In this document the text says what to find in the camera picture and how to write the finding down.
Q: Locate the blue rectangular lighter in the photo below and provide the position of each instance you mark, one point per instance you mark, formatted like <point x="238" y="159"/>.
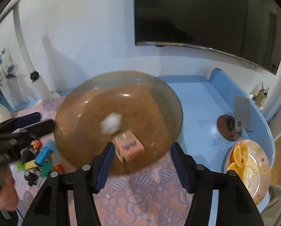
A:
<point x="42" y="156"/>

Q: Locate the black wall television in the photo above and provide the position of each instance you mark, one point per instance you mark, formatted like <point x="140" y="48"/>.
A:
<point x="246" y="29"/>

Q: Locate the white earbud case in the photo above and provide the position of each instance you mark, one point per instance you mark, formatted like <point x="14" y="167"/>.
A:
<point x="111" y="124"/>

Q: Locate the amber ribbed glass bowl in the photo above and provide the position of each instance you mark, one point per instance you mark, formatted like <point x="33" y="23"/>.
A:
<point x="140" y="113"/>

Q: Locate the white floor lamp pole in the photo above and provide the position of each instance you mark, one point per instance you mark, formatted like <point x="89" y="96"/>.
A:
<point x="40" y="88"/>

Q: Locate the person left hand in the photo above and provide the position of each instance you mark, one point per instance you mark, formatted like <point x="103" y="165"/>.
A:
<point x="8" y="196"/>

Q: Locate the red boy figurine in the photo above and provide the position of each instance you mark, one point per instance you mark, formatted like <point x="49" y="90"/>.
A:
<point x="36" y="145"/>

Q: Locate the black animal toy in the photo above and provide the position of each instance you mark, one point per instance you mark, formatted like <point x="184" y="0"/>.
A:
<point x="31" y="178"/>

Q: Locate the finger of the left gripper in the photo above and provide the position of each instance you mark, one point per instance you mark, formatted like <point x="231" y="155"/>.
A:
<point x="11" y="133"/>
<point x="20" y="122"/>

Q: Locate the plate with orange slices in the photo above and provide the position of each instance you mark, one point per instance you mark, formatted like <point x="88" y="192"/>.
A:
<point x="250" y="162"/>

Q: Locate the pink rectangular eraser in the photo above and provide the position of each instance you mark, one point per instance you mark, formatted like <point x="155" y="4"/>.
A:
<point x="127" y="146"/>

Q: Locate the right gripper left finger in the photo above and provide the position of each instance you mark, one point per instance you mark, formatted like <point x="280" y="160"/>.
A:
<point x="51" y="205"/>

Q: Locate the brown round phone stand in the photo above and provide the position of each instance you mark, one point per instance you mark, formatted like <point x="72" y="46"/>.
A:
<point x="231" y="126"/>

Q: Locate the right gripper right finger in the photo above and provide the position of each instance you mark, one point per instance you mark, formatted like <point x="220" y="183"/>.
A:
<point x="235" y="204"/>

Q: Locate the pen holder with pens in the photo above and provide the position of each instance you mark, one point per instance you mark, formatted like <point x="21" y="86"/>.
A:
<point x="261" y="96"/>

